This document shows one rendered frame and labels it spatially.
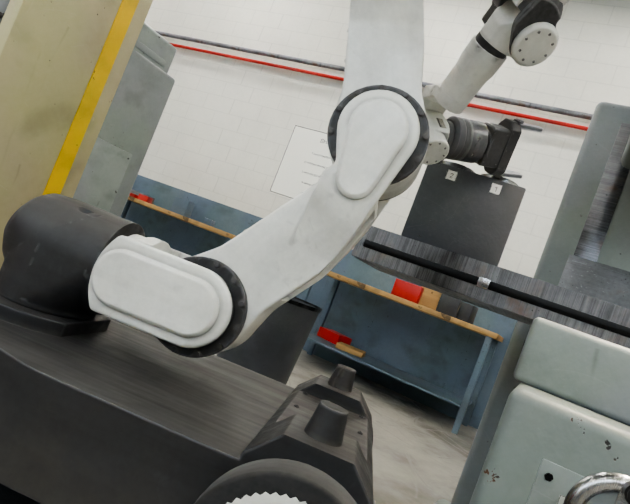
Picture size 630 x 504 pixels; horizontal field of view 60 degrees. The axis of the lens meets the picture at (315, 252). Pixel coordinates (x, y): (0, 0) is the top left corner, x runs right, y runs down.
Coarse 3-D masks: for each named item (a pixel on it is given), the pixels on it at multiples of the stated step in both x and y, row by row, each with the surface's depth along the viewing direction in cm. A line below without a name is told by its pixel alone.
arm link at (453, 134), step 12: (432, 120) 109; (444, 120) 110; (456, 120) 110; (432, 132) 106; (444, 132) 107; (456, 132) 109; (468, 132) 109; (432, 144) 106; (444, 144) 106; (456, 144) 109; (468, 144) 110; (432, 156) 108; (444, 156) 108; (456, 156) 112
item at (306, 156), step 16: (304, 128) 640; (288, 144) 644; (304, 144) 636; (320, 144) 628; (288, 160) 640; (304, 160) 632; (320, 160) 624; (288, 176) 636; (304, 176) 628; (288, 192) 632
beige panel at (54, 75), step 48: (48, 0) 162; (96, 0) 176; (144, 0) 192; (0, 48) 155; (48, 48) 167; (96, 48) 181; (0, 96) 159; (48, 96) 172; (96, 96) 186; (0, 144) 163; (48, 144) 177; (0, 192) 168; (48, 192) 182; (0, 240) 173
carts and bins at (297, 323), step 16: (288, 304) 272; (304, 304) 275; (272, 320) 272; (288, 320) 274; (304, 320) 279; (256, 336) 272; (272, 336) 272; (288, 336) 275; (304, 336) 284; (224, 352) 280; (240, 352) 274; (256, 352) 272; (272, 352) 273; (288, 352) 278; (256, 368) 272; (272, 368) 275; (288, 368) 283
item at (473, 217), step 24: (432, 168) 124; (456, 168) 122; (432, 192) 123; (456, 192) 121; (480, 192) 120; (504, 192) 119; (408, 216) 123; (432, 216) 122; (456, 216) 121; (480, 216) 120; (504, 216) 118; (432, 240) 121; (456, 240) 120; (480, 240) 119; (504, 240) 118
